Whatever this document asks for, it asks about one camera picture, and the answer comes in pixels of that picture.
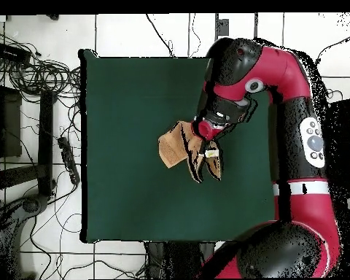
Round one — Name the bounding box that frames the tan terry towel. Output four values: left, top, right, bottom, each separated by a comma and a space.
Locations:
157, 120, 225, 184

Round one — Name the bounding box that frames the black flat box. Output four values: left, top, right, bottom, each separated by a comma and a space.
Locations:
0, 42, 32, 66

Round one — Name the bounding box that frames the dark green table cloth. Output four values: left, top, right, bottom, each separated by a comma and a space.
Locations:
79, 49, 281, 244

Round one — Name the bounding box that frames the black power strip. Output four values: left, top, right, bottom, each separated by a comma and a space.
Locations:
57, 136, 81, 185

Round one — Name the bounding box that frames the grey stand base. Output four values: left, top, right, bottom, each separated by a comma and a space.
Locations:
0, 193, 50, 278

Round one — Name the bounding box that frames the grey square floor frame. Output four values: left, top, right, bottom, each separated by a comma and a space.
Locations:
214, 12, 259, 40

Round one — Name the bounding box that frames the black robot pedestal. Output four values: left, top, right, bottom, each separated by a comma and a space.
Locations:
147, 241, 215, 279

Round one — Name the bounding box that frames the black metal frame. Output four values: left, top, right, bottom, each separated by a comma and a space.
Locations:
323, 96, 350, 202
0, 66, 58, 199

